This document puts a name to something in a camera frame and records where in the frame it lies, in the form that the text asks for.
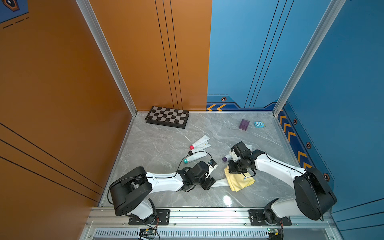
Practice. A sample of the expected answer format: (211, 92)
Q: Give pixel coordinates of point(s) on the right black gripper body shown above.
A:
(236, 166)

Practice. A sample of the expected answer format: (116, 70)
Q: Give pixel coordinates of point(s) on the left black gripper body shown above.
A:
(197, 182)

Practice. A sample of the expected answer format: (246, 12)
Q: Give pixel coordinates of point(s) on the green cap toothpaste tube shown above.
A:
(195, 156)

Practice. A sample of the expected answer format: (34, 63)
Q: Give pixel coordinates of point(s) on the yellow microfibre cloth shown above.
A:
(238, 182)

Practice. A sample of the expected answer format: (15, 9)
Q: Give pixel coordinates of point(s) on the black cap toothpaste tube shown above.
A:
(199, 148)

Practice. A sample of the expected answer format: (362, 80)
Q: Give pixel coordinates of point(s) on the purple cap toothpaste tube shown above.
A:
(220, 183)

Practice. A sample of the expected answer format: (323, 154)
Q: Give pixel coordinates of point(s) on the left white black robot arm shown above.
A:
(130, 192)

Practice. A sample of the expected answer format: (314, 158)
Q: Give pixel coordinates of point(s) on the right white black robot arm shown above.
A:
(313, 194)

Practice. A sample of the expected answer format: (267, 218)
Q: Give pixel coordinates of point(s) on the pink cap toothpaste tube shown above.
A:
(200, 141)

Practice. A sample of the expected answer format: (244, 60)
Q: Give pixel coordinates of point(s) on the purple cube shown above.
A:
(244, 124)

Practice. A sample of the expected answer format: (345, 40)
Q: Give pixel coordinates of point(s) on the black white chessboard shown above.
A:
(167, 117)

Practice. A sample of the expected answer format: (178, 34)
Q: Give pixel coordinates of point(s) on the left green circuit board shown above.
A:
(147, 234)

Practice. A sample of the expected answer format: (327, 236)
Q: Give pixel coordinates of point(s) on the green circuit board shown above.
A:
(147, 234)
(275, 234)

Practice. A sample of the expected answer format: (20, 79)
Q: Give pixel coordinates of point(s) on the right green circuit board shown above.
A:
(275, 234)

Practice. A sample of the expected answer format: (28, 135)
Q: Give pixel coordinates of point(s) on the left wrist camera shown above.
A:
(212, 166)

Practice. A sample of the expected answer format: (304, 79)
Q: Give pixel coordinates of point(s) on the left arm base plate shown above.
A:
(160, 217)

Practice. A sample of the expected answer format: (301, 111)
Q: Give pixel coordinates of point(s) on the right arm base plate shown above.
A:
(267, 218)

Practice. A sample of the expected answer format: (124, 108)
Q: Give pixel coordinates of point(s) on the aluminium front rail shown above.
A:
(204, 218)

